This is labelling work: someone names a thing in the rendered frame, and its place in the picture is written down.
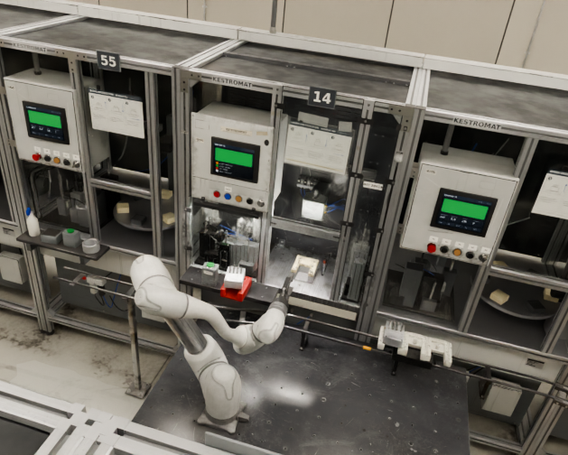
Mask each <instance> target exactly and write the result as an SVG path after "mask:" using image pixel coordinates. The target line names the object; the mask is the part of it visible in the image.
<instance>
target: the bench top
mask: <svg viewBox="0 0 568 455"><path fill-rule="evenodd" d="M196 324H197V325H198V327H199V328H200V330H201V332H202V334H207V335H210V336H211V337H212V338H213V339H215V340H216V341H217V343H218V344H219V346H220V348H221V349H222V351H223V353H224V355H225V357H226V359H227V361H228V364H229V365H231V366H233V367H234V368H235V369H236V370H237V372H238V374H239V377H240V381H241V397H240V401H243V402H246V404H247V407H246V408H245V409H244V410H243V413H245V414H247V415H249V416H250V418H249V421H248V422H238V423H237V426H236V432H235V433H234V434H232V435H230V434H228V433H227V432H223V431H221V430H218V429H215V428H211V427H209V426H206V425H198V424H197V420H198V418H199V417H200V416H201V414H202V412H203V410H204V408H205V406H206V404H205V398H204V396H203V393H202V389H201V386H200V382H199V380H198V378H197V377H196V376H195V374H194V372H193V371H192V369H191V366H190V365H189V363H188V361H187V360H186V358H185V356H184V349H185V347H184V346H183V345H182V344H181V345H180V347H179V348H178V350H177V351H176V353H175V354H174V356H173V357H172V359H171V361H170V362H169V364H168V366H167V367H166V369H165V370H164V371H163V373H162V374H161V376H160V378H159V379H158V381H157V382H156V384H155V385H154V387H153V389H152V390H151V392H150V393H149V395H148V396H147V397H146V398H145V400H144V402H143V404H142V405H141V407H140V408H139V410H138V411H137V413H136V414H135V416H134V418H133V420H132V421H131V422H132V423H138V424H142V425H143V426H146V427H149V428H153V429H156V430H158V431H161V432H166V433H170V434H172V435H175V436H178V437H181V438H184V439H187V440H190V441H195V442H197V443H201V444H204V445H205V432H211V433H215V434H217V435H220V436H223V437H227V438H230V439H232V440H235V441H241V442H244V443H246V444H249V445H253V446H256V447H258V448H261V449H265V450H270V451H272V452H276V453H279V454H282V455H470V433H469V415H468V396H467V377H466V376H465V375H462V374H458V373H454V372H451V371H447V370H444V369H440V368H437V367H432V368H431V370H430V369H426V368H422V367H417V366H413V365H409V364H406V363H403V362H398V365H397V369H396V376H392V375H391V370H392V363H393V360H392V359H391V357H392V356H389V355H385V354H382V353H378V352H375V351H371V350H366V349H363V348H358V347H354V346H351V345H347V344H343V343H340V342H337V341H333V340H329V339H323V338H320V337H316V336H313V335H309V334H308V335H307V336H308V339H307V341H306V344H305V347H304V350H303V351H301V350H299V348H300V346H301V340H302V333H301V332H299V331H295V330H289V329H285V328H283V330H282V332H281V334H280V336H279V337H278V339H277V340H276V341H275V342H273V343H271V344H264V345H263V346H262V347H261V348H259V349H257V350H255V351H254V352H252V353H249V354H245V355H241V354H238V353H237V352H236V351H235V350H234V348H233V343H232V342H230V341H227V340H225V339H223V338H222V337H221V336H220V335H219V334H218V333H217V332H216V331H215V330H214V328H213V327H212V326H211V325H210V323H209V322H208V321H206V320H203V319H197V320H196ZM362 429H366V431H365V432H363V431H362ZM457 436H460V437H461V439H460V440H458V439H457ZM410 441H411V442H412V443H413V445H410V444H409V442H410Z"/></svg>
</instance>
